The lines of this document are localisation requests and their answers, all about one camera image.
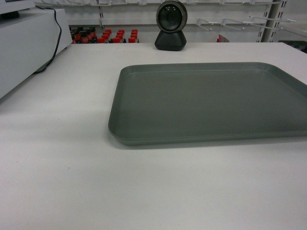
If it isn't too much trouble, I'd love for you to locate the grey plastic tray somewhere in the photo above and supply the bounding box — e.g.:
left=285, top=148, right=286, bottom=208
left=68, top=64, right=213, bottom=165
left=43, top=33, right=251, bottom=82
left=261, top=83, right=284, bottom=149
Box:
left=108, top=62, right=307, bottom=146

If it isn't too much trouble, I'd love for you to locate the white checkout counter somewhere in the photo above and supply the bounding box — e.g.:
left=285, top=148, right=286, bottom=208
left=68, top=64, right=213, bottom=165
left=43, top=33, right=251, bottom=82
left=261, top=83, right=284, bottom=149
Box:
left=0, top=43, right=307, bottom=230

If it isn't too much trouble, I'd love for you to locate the black round barcode scanner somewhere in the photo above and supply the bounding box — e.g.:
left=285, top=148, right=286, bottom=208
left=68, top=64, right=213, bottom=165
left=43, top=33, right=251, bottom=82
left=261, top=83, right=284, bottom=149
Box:
left=154, top=0, right=188, bottom=51

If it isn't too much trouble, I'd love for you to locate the white perforated shelf upright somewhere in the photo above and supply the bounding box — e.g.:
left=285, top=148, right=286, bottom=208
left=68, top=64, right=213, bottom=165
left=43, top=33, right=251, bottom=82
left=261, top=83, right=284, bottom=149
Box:
left=261, top=0, right=287, bottom=43

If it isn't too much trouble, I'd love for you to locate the black power cable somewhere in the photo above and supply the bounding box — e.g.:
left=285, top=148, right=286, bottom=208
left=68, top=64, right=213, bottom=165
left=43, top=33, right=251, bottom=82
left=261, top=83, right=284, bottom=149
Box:
left=35, top=6, right=63, bottom=74

